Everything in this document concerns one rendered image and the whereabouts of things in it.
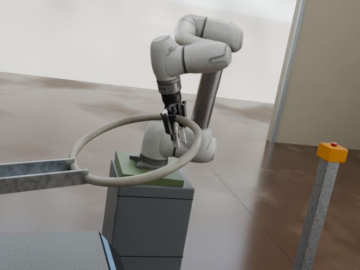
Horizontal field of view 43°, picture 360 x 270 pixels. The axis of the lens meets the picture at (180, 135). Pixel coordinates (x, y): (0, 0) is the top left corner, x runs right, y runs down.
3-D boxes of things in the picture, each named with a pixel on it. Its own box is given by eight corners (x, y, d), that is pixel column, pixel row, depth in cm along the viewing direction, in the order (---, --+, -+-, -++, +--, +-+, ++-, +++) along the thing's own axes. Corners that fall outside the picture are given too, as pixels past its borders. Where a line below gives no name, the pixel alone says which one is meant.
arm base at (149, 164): (129, 154, 255) (130, 144, 253) (167, 161, 258) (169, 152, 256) (128, 166, 237) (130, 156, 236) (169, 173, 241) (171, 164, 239)
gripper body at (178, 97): (170, 85, 177) (173, 107, 182) (156, 94, 172) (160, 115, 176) (185, 88, 173) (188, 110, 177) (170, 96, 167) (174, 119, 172)
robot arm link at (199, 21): (175, 14, 206) (204, 21, 205) (182, 6, 222) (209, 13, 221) (171, 42, 212) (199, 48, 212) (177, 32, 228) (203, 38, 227)
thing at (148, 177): (108, 209, 133) (105, 200, 132) (48, 154, 171) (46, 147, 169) (232, 143, 156) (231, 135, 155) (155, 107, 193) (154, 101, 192)
